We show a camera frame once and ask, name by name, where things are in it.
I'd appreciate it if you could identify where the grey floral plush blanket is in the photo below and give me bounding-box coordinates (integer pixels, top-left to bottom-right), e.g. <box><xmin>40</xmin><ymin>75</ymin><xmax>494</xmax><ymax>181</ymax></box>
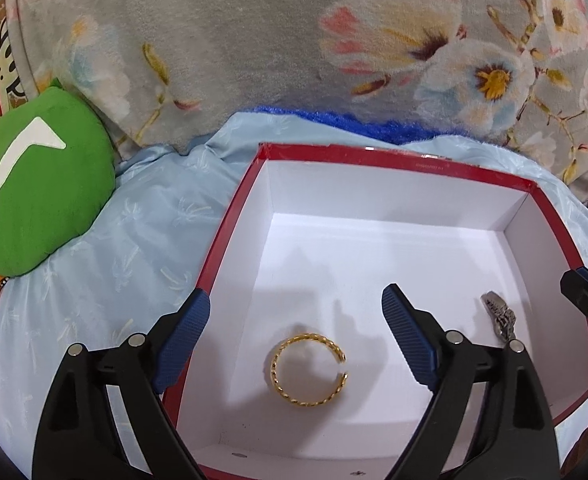
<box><xmin>6</xmin><ymin>0</ymin><xmax>588</xmax><ymax>206</ymax></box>

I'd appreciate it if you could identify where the light blue quilt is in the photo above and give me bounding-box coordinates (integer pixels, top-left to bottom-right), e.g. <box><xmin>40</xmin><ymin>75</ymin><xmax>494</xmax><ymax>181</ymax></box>
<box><xmin>0</xmin><ymin>110</ymin><xmax>588</xmax><ymax>480</ymax></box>

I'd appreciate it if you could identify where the green plush pillow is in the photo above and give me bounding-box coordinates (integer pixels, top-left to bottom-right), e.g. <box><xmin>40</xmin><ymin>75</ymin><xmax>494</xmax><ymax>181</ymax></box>
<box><xmin>0</xmin><ymin>80</ymin><xmax>117</xmax><ymax>277</ymax></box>

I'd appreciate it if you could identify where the two-tone metal wristwatch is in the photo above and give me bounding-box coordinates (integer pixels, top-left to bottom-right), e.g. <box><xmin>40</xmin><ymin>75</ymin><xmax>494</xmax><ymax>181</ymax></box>
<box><xmin>481</xmin><ymin>292</ymin><xmax>517</xmax><ymax>343</ymax></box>

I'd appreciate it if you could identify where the gold twisted bangle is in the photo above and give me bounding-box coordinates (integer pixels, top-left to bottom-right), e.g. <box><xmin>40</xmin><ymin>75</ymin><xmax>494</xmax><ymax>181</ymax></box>
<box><xmin>270</xmin><ymin>334</ymin><xmax>349</xmax><ymax>407</ymax></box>

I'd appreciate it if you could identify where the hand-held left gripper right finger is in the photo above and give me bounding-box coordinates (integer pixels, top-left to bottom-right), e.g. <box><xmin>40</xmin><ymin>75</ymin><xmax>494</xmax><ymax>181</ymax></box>
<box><xmin>381</xmin><ymin>283</ymin><xmax>560</xmax><ymax>480</ymax></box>

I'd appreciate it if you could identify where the red cardboard box white inside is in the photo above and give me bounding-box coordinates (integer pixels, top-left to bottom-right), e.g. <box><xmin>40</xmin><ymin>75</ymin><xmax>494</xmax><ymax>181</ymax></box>
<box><xmin>161</xmin><ymin>142</ymin><xmax>588</xmax><ymax>480</ymax></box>

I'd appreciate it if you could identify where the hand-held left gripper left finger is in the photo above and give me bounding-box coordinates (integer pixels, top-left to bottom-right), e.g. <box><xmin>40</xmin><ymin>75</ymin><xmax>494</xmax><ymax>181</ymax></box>
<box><xmin>31</xmin><ymin>287</ymin><xmax>211</xmax><ymax>480</ymax></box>

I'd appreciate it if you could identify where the blue fuzzy cloth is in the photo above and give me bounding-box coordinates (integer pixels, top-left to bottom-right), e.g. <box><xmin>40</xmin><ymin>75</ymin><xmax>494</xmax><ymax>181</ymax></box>
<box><xmin>251</xmin><ymin>105</ymin><xmax>467</xmax><ymax>146</ymax></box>

